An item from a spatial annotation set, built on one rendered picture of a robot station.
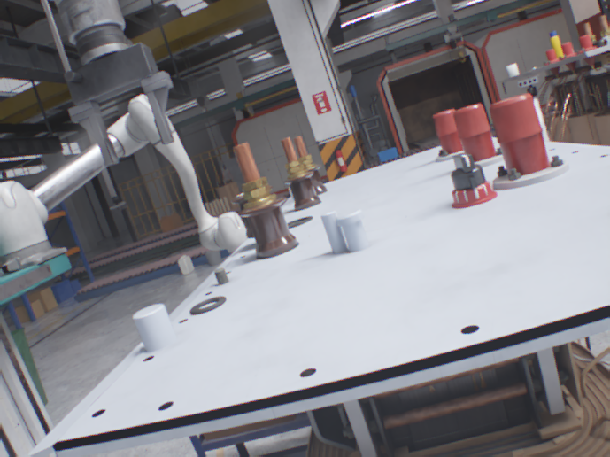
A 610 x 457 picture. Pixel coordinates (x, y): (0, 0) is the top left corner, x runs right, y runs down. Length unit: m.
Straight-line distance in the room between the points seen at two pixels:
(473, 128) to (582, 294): 0.79
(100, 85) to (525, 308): 0.64
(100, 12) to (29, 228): 0.97
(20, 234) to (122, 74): 0.94
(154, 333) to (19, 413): 1.19
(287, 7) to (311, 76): 1.64
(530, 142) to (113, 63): 0.65
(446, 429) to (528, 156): 0.43
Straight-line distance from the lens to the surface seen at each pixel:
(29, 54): 11.23
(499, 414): 0.77
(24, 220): 1.64
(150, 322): 0.59
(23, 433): 1.77
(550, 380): 0.71
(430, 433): 0.76
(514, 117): 0.83
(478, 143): 1.16
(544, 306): 0.39
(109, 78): 0.79
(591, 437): 0.74
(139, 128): 1.92
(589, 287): 0.41
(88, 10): 0.80
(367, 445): 0.72
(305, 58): 11.56
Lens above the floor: 1.53
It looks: 8 degrees down
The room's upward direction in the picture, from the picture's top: 19 degrees counter-clockwise
